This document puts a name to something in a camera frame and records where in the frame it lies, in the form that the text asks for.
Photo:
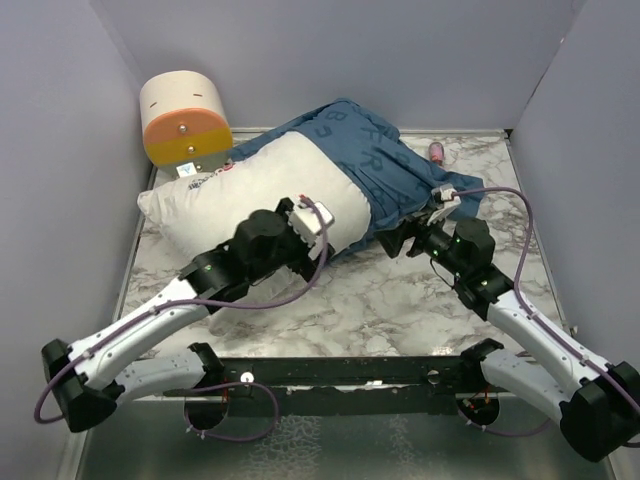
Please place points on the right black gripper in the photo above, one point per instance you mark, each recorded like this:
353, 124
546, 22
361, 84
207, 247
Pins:
414, 226

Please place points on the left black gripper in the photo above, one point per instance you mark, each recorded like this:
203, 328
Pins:
302, 262

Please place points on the blue cartoon print pillowcase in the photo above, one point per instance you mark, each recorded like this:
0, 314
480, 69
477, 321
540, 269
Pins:
394, 180

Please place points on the white pillow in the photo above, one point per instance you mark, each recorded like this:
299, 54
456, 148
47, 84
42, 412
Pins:
198, 212

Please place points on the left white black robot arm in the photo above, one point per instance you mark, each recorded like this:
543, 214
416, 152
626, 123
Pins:
91, 377

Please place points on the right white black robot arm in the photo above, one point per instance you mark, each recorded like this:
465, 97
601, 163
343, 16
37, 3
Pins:
594, 402

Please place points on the small pink tube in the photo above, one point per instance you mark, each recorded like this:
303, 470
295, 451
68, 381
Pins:
436, 153

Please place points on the cream orange cylindrical container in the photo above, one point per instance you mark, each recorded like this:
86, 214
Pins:
184, 126

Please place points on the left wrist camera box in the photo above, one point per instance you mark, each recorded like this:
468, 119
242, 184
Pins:
311, 220

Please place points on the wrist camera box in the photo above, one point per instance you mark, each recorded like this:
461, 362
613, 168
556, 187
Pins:
311, 220
444, 201

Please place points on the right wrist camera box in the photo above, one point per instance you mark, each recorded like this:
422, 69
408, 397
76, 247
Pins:
444, 201

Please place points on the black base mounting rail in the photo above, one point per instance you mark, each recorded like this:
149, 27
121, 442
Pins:
341, 386

